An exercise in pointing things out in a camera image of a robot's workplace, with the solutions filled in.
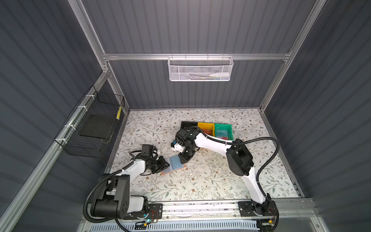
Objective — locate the yellow plastic bin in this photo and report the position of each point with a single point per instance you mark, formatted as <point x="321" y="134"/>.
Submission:
<point x="208" y="128"/>

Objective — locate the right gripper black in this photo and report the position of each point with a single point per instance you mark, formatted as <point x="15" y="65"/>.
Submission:
<point x="186" y="152"/>

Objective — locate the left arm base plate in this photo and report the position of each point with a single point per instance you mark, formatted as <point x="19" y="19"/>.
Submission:
<point x="151" y="211"/>

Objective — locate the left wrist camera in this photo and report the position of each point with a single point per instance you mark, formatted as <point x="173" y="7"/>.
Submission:
<point x="149" y="151"/>

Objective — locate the white wire basket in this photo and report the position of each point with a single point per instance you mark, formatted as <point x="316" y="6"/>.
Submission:
<point x="197" y="69"/>

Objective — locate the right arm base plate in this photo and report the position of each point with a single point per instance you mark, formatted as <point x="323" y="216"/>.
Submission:
<point x="251" y="208"/>

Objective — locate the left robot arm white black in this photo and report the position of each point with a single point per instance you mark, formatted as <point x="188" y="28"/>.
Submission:
<point x="111" y="198"/>

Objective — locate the white marker in basket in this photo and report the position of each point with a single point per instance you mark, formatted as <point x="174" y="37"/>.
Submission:
<point x="220" y="75"/>

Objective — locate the black wire basket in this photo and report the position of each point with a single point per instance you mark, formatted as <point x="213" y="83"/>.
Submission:
<point x="97" y="103"/>

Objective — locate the green plastic bin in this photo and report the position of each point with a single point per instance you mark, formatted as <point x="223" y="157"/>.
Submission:
<point x="224" y="131"/>

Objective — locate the teal card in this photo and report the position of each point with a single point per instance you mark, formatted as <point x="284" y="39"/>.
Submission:
<point x="175" y="163"/>

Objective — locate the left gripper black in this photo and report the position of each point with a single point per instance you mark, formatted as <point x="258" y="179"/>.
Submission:
<point x="158" y="165"/>

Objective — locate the black plastic bin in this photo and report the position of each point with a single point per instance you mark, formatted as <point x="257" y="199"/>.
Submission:
<point x="188" y="125"/>

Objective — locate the black pad in basket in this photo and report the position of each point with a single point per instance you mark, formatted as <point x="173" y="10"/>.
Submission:
<point x="97" y="126"/>

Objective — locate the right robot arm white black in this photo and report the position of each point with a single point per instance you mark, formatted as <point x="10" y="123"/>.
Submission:
<point x="239" y="158"/>

